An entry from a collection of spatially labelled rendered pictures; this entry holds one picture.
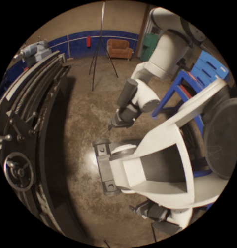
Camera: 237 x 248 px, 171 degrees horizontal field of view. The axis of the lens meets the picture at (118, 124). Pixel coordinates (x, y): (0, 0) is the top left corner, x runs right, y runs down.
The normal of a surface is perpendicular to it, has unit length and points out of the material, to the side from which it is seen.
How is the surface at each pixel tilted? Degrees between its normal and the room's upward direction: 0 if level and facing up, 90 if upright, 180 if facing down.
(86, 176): 0
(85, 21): 90
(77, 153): 0
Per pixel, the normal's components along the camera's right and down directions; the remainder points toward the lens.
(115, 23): 0.21, 0.87
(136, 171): 0.29, -0.49
